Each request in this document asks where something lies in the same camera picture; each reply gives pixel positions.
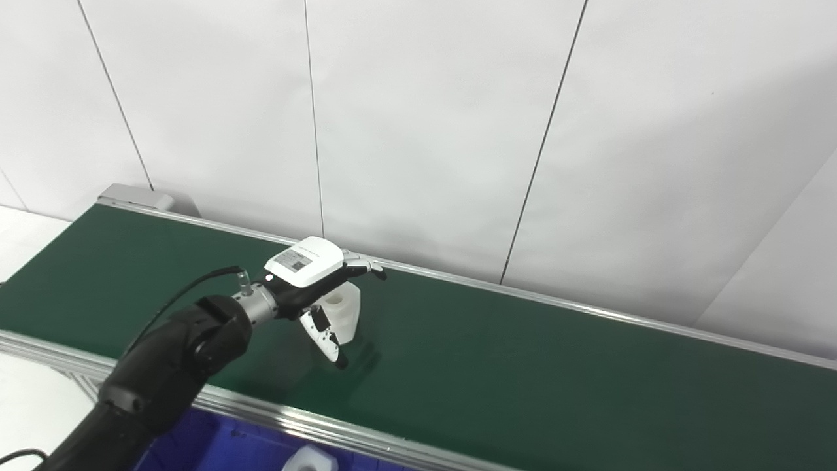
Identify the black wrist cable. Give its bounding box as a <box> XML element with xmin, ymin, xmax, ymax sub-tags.
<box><xmin>121</xmin><ymin>265</ymin><xmax>252</xmax><ymax>359</ymax></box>

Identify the grey conveyor end cover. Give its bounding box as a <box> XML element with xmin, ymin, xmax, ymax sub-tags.
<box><xmin>97</xmin><ymin>183</ymin><xmax>201</xmax><ymax>218</ymax></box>

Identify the blue plastic bin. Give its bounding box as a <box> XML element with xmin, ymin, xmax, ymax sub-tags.
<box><xmin>134</xmin><ymin>409</ymin><xmax>422</xmax><ymax>471</ymax></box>

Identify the white faceted part with hole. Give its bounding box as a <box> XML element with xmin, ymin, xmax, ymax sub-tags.
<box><xmin>281</xmin><ymin>445</ymin><xmax>339</xmax><ymax>471</ymax></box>

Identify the black power cable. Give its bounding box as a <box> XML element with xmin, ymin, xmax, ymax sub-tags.
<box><xmin>0</xmin><ymin>447</ymin><xmax>50</xmax><ymax>469</ymax></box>

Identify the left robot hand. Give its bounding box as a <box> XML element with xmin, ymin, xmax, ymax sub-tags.
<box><xmin>265</xmin><ymin>237</ymin><xmax>388</xmax><ymax>370</ymax></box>

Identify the white faceted plastic part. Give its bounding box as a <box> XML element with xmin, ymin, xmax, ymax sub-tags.
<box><xmin>314</xmin><ymin>281</ymin><xmax>362</xmax><ymax>347</ymax></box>

